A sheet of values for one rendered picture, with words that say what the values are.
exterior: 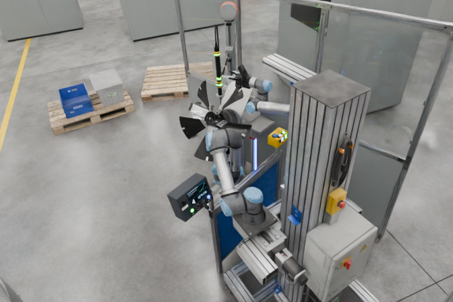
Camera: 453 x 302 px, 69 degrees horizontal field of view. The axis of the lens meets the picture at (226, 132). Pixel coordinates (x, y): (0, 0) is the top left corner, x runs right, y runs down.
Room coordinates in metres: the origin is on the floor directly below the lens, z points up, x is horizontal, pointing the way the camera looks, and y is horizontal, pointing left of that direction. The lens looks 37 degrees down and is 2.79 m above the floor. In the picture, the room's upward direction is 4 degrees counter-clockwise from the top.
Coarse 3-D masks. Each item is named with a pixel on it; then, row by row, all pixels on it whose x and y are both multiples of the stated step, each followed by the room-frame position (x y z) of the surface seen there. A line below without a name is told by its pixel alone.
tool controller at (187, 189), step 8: (192, 176) 1.59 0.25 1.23; (200, 176) 1.57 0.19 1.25; (184, 184) 1.51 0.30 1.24; (192, 184) 1.49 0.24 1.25; (200, 184) 1.50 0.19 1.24; (208, 184) 1.54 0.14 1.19; (176, 192) 1.44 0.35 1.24; (184, 192) 1.43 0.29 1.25; (192, 192) 1.45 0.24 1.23; (200, 192) 1.48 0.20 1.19; (208, 192) 1.51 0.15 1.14; (176, 200) 1.37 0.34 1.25; (184, 200) 1.39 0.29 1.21; (200, 200) 1.46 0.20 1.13; (208, 200) 1.49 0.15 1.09; (176, 208) 1.38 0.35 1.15; (184, 208) 1.37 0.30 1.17; (200, 208) 1.43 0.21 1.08; (176, 216) 1.40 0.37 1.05; (184, 216) 1.35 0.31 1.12
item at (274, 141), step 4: (280, 128) 2.25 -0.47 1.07; (272, 132) 2.20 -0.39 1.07; (276, 132) 2.20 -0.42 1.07; (280, 132) 2.20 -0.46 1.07; (268, 136) 2.16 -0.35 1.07; (272, 136) 2.15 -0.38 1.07; (280, 136) 2.14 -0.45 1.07; (268, 140) 2.16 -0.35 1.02; (272, 140) 2.13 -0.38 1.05; (276, 140) 2.10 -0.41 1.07; (284, 140) 2.17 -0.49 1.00; (272, 144) 2.13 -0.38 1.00; (276, 144) 2.10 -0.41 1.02; (280, 144) 2.13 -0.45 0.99
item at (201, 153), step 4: (204, 136) 2.19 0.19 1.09; (204, 140) 2.17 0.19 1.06; (200, 144) 2.15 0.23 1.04; (204, 144) 2.15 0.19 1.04; (200, 148) 2.13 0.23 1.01; (204, 148) 2.13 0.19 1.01; (196, 152) 2.12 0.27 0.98; (200, 152) 2.11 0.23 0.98; (204, 152) 2.11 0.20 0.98; (208, 152) 2.11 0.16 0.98; (196, 156) 2.10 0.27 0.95; (200, 156) 2.09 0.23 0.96; (204, 156) 2.09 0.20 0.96; (208, 156) 2.08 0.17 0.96; (208, 160) 2.06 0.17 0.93; (212, 160) 2.06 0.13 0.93
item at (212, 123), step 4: (208, 112) 2.31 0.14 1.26; (212, 112) 2.29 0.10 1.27; (208, 116) 2.28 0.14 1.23; (212, 116) 2.26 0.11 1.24; (216, 116) 2.26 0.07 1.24; (220, 116) 2.33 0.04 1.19; (204, 120) 2.28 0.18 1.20; (208, 120) 2.26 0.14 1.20; (212, 120) 2.24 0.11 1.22; (216, 120) 2.24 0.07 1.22; (220, 120) 2.29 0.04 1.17; (224, 120) 2.29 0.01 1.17; (208, 124) 2.23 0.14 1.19; (212, 124) 2.22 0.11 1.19
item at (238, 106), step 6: (234, 84) 2.65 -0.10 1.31; (228, 90) 2.65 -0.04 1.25; (246, 90) 2.54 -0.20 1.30; (228, 96) 2.60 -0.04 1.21; (246, 96) 2.50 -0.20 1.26; (222, 102) 2.59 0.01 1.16; (234, 102) 2.53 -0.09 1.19; (240, 102) 2.49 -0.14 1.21; (246, 102) 2.46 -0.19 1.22; (228, 108) 2.52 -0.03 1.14; (234, 108) 2.49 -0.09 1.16; (240, 108) 2.46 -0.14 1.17; (240, 114) 2.42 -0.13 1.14
